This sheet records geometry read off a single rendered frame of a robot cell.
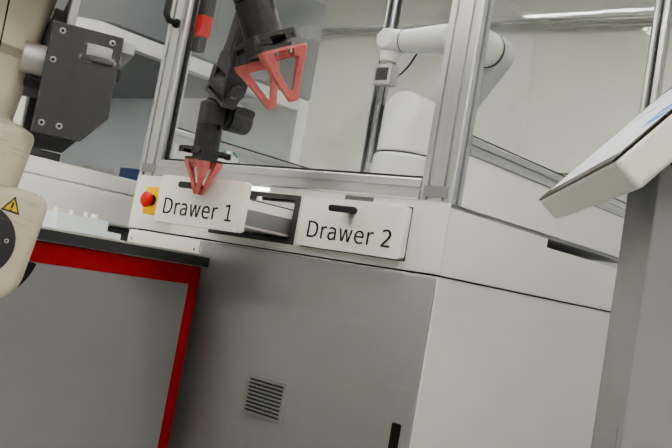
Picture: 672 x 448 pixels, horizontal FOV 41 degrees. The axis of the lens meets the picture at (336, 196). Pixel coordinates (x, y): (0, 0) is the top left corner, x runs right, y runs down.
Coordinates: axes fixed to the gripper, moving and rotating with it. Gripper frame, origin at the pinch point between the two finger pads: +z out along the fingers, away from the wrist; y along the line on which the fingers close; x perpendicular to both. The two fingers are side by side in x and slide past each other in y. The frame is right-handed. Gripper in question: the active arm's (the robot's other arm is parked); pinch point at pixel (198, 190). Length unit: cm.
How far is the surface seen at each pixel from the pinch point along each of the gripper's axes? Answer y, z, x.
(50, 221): -15.1, 11.9, 31.6
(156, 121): 20, -19, 47
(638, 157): -21, -9, -107
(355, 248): 18.6, 7.0, -31.2
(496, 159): 35, -16, -52
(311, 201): 18.7, -1.8, -16.3
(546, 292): 66, 10, -51
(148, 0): 36, -60, 84
